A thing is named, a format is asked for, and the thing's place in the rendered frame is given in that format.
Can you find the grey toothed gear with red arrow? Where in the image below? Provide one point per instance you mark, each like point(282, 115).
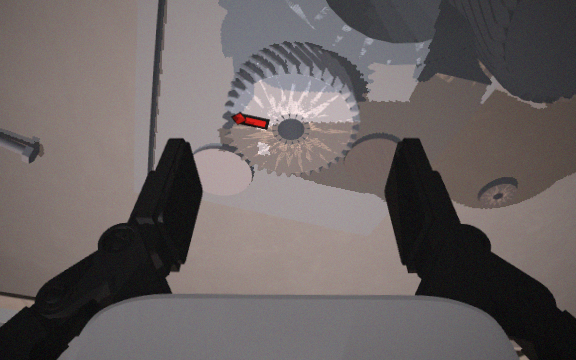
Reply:
point(294, 111)

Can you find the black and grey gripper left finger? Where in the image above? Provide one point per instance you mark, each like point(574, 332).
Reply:
point(157, 234)

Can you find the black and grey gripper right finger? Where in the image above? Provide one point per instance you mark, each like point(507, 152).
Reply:
point(455, 261)

